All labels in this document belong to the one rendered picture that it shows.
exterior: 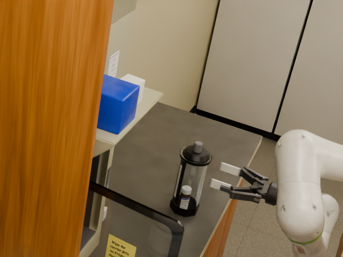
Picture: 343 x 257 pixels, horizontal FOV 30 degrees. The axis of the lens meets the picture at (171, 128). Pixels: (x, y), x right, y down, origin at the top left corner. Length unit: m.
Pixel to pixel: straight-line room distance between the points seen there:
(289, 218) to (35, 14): 0.79
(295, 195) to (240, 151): 1.06
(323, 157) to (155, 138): 1.06
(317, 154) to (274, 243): 2.14
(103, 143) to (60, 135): 0.11
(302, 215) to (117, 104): 0.54
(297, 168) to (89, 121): 0.59
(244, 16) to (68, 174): 3.25
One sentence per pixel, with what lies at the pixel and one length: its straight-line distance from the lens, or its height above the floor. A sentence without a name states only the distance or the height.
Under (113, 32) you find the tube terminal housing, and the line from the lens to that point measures 1.53.
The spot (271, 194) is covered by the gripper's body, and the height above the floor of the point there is 1.13.
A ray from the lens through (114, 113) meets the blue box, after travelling 1.42.
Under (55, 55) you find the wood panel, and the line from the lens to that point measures 1.29.
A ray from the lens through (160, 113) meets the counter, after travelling 2.80.
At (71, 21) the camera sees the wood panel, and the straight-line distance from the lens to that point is 1.25.
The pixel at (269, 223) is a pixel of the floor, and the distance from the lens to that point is 3.93.
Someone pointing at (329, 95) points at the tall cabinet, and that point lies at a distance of 4.58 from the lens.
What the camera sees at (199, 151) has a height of 1.18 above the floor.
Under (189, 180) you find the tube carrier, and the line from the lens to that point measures 2.11.
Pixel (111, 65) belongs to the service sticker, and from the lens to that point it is 1.58.
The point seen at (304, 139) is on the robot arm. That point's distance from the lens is 1.67.
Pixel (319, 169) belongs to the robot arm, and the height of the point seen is 1.43.
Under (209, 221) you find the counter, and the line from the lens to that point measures 2.20.
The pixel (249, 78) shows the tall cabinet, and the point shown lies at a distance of 4.64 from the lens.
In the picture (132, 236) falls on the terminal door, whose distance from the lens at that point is 1.49.
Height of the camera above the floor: 2.23
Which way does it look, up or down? 29 degrees down
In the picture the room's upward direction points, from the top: 11 degrees clockwise
